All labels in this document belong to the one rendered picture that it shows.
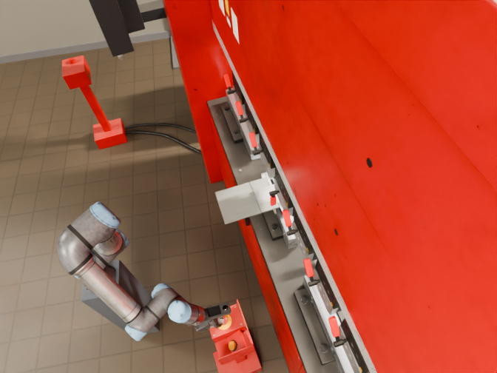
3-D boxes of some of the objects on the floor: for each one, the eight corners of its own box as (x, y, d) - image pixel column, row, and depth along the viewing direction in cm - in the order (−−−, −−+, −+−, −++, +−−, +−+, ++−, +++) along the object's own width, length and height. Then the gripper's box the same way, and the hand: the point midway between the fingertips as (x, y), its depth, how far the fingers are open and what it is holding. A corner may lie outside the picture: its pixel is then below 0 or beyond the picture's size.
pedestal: (97, 134, 341) (53, 58, 272) (124, 126, 344) (87, 49, 275) (100, 149, 330) (54, 75, 261) (127, 142, 333) (89, 66, 264)
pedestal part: (213, 353, 231) (210, 349, 221) (250, 337, 235) (249, 333, 225) (222, 387, 220) (220, 385, 210) (262, 370, 224) (261, 367, 214)
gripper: (183, 310, 149) (208, 317, 167) (188, 332, 145) (214, 336, 162) (200, 300, 148) (224, 308, 166) (207, 323, 143) (230, 328, 161)
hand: (223, 319), depth 163 cm, fingers closed
